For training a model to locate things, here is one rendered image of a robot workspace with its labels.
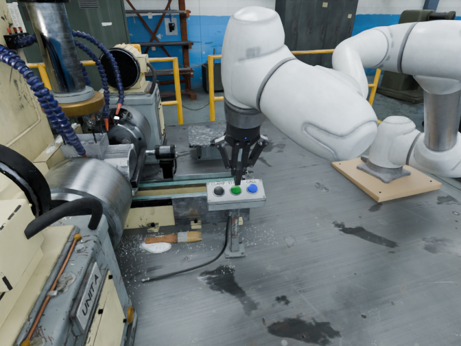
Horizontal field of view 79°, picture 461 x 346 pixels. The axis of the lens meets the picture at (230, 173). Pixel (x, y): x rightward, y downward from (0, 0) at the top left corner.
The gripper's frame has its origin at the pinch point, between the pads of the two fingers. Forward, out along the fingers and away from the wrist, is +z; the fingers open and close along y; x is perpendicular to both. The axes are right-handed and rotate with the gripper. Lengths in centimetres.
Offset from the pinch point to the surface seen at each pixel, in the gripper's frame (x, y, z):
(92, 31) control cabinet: -311, 128, 114
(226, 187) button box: -1.4, 2.6, 8.1
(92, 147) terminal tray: -21.0, 44.3, 8.9
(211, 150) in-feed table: -58, 3, 55
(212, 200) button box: 3.0, 7.2, 8.1
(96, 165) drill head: -7.4, 38.5, 1.7
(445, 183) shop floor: -89, -233, 159
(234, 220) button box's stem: 3.8, 0.1, 19.4
